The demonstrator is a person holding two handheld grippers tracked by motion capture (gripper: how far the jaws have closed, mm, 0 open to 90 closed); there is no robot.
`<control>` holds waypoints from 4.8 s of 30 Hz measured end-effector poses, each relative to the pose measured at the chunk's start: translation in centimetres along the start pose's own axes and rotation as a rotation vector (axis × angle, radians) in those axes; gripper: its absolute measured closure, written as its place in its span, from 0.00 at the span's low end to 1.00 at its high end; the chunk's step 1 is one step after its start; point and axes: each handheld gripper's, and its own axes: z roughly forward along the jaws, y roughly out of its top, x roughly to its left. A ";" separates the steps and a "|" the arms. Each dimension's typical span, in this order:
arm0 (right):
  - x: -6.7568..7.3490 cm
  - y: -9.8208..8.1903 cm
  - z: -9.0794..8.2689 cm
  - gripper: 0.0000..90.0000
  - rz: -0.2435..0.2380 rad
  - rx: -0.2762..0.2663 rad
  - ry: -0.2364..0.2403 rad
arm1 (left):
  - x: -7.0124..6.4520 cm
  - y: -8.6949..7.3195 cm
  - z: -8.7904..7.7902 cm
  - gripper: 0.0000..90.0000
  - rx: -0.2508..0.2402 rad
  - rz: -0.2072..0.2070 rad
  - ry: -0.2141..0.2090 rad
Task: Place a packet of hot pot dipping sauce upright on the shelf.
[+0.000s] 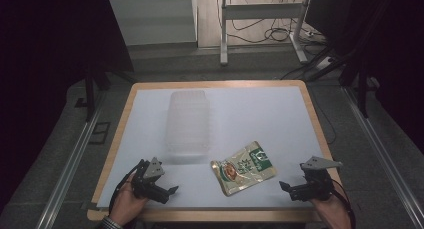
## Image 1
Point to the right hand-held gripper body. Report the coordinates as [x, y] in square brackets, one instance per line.
[311, 185]

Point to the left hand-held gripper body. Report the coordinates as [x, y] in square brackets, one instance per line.
[146, 185]

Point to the person's left hand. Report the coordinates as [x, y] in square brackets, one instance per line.
[125, 205]

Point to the person's right hand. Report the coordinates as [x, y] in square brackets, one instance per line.
[333, 212]

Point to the green and beige snack packet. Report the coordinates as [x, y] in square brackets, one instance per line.
[243, 169]

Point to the white table mat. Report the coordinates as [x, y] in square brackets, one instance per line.
[260, 122]

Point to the clear plastic container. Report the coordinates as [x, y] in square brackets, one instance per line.
[188, 122]

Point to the black metal stand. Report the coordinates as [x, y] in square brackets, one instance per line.
[361, 85]
[90, 89]

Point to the white power strip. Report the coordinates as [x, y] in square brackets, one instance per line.
[324, 64]

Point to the black curtain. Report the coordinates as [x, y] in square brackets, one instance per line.
[50, 55]
[393, 39]

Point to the aluminium floor rail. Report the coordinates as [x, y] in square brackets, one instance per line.
[70, 169]
[383, 155]

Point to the white wall panel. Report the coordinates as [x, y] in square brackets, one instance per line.
[153, 19]

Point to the white metal desk frame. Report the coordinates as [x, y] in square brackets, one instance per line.
[260, 10]

